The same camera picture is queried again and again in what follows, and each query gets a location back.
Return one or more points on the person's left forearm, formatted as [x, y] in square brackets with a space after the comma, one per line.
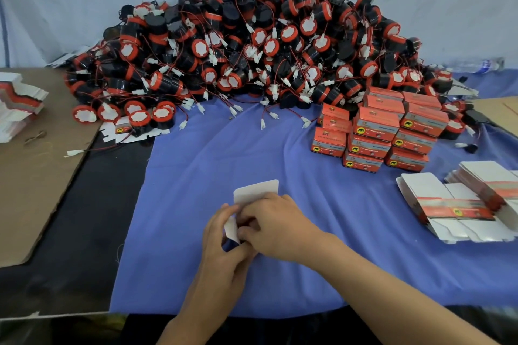
[190, 331]

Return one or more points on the person's right forearm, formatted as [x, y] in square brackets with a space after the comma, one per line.
[396, 300]

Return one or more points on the person's left hand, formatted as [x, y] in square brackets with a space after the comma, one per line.
[218, 268]

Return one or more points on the stack of paper boxes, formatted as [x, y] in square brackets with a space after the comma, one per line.
[457, 203]
[20, 102]

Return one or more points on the brown cardboard sheet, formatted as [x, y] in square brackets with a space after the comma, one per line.
[500, 113]
[32, 187]

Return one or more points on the person's right hand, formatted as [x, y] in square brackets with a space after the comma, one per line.
[283, 227]

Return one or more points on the rubber band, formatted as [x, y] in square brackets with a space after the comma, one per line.
[35, 137]

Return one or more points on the blue cloth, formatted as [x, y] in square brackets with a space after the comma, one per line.
[178, 195]

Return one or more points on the pile of black red buzzers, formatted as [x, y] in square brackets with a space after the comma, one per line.
[243, 49]

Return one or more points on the clear plastic bottle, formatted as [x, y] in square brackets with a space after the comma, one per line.
[477, 66]

